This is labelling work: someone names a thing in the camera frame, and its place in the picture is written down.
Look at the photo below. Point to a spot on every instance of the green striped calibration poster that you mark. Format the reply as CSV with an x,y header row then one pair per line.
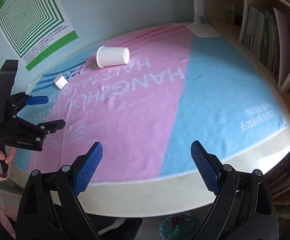
x,y
35,29

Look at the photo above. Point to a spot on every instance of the white desk lamp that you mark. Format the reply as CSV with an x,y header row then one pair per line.
x,y
200,26

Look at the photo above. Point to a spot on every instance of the teal trash bin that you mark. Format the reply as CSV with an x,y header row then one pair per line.
x,y
179,226

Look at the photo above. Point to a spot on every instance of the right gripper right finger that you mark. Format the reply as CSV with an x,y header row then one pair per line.
x,y
207,165

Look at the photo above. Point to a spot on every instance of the pink blue marathon towel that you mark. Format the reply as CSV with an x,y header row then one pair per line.
x,y
176,88

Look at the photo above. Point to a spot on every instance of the black trouser leg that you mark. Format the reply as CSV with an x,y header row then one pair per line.
x,y
127,230

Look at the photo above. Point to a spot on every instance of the wooden bookshelf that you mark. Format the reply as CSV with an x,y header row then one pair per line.
x,y
261,30

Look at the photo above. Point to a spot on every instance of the white paper cup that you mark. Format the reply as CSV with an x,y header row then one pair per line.
x,y
112,56

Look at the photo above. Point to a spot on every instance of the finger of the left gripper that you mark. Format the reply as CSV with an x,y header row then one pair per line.
x,y
21,100
27,130

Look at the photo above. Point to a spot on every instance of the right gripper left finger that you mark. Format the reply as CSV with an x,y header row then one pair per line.
x,y
85,166

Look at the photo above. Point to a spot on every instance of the small white red box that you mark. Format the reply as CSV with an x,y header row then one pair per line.
x,y
60,81

